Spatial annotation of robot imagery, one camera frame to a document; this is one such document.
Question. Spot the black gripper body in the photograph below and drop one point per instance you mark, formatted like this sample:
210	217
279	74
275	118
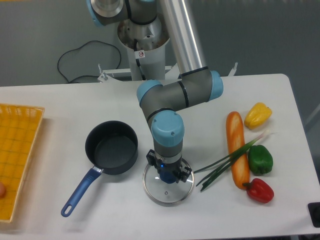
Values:
168	167

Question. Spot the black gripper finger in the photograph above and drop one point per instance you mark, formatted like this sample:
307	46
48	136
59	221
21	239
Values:
153	160
181	175

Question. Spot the glass lid blue knob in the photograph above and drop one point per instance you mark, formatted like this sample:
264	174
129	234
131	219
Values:
167	194

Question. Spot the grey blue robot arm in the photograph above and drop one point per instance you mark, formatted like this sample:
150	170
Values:
160	103

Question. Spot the dark blue saucepan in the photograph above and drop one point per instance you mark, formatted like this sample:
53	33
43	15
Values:
112	148

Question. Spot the green onion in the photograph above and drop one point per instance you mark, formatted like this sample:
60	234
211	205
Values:
237	160

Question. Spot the red bell pepper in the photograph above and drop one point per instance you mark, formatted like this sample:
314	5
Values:
259	190

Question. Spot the green bell pepper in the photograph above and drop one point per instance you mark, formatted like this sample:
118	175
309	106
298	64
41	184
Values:
260	160

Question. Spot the yellow bell pepper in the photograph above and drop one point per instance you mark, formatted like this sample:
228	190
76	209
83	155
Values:
257	116

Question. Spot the yellow woven basket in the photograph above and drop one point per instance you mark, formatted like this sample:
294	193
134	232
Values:
19	126

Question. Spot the black object table corner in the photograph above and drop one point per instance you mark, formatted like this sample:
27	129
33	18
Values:
314	212

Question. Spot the orange object in basket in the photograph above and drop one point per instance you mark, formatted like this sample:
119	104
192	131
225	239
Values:
2	190

